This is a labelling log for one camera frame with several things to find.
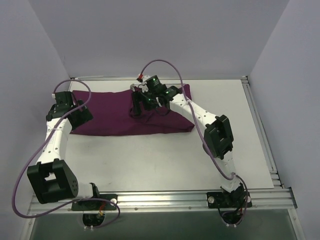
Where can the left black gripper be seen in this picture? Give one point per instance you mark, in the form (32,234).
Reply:
(81,116)

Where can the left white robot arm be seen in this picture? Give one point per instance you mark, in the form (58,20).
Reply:
(51,178)

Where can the purple cloth wrap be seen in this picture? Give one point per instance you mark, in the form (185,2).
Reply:
(113,116)

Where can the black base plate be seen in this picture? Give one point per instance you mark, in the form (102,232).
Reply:
(226,200)
(97,205)

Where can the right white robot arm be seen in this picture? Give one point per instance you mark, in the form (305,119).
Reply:
(214,131)

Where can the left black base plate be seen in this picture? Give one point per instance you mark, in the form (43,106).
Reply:
(97,205)

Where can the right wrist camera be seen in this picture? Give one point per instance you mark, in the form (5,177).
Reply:
(141,78)

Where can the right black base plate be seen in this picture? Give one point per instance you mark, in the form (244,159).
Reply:
(226,200)

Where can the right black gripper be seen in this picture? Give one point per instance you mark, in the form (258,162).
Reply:
(137,100)

